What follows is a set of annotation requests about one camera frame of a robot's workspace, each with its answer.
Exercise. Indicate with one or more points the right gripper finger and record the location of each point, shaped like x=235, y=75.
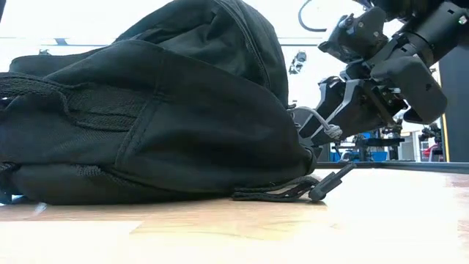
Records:
x=331, y=97
x=410, y=84

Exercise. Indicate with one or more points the black fabric backpack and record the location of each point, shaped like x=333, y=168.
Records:
x=165, y=110

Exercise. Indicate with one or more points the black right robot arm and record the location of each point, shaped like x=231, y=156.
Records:
x=436, y=25

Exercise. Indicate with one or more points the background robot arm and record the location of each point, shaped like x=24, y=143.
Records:
x=430, y=132

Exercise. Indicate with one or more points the large black partition curtain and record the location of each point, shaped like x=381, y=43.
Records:
x=458, y=110

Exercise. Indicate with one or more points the background robot workstation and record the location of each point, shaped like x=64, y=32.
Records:
x=373, y=144

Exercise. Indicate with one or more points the red chair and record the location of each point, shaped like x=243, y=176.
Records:
x=431, y=152

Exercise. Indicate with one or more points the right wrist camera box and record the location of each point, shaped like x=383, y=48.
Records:
x=357, y=34

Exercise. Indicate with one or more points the black overhead camera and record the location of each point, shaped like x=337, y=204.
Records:
x=297, y=61

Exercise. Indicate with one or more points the black aluminium table frame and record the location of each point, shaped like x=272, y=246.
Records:
x=403, y=166

